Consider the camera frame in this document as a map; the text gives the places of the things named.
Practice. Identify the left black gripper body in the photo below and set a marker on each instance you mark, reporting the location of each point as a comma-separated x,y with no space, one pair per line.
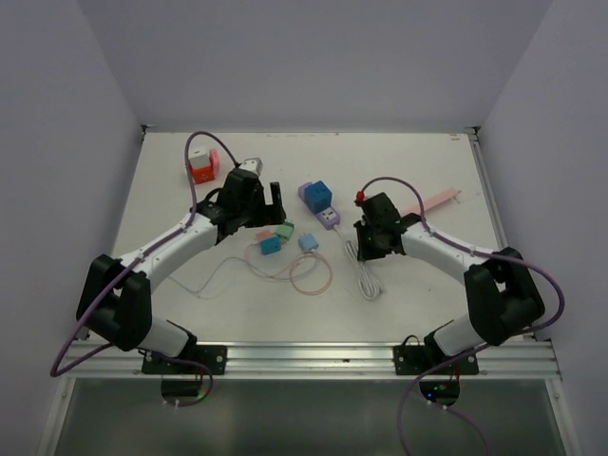
253,211

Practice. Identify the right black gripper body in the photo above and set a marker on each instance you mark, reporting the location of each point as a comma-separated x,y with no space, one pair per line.
369,241

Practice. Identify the green usb charger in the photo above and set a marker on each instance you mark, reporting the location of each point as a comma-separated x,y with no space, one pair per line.
285,231

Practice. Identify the salmon pink plug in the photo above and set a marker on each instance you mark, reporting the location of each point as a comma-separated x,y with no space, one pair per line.
265,234

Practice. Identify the blue plug adapter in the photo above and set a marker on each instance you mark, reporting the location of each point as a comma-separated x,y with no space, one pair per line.
270,245

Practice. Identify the light blue usb charger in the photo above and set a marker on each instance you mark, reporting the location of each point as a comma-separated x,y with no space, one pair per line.
307,242

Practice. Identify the blue cube socket adapter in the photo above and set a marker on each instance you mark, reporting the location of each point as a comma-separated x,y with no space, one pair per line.
318,197

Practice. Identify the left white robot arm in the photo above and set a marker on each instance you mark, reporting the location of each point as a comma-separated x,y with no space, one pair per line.
116,302

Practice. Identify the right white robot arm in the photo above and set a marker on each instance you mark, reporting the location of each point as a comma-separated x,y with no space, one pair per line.
501,296

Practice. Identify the orange cube socket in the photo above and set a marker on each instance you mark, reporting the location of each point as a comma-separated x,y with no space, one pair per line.
202,174

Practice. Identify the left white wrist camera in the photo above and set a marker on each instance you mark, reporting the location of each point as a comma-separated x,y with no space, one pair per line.
252,165

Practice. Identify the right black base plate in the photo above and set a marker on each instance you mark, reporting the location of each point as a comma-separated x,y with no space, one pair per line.
410,358

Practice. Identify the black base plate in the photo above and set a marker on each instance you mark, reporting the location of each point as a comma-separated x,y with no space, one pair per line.
194,360
410,358

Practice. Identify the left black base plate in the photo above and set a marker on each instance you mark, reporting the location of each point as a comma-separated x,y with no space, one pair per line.
194,360

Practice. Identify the aluminium mounting rail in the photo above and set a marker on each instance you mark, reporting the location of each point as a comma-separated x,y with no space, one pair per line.
523,360

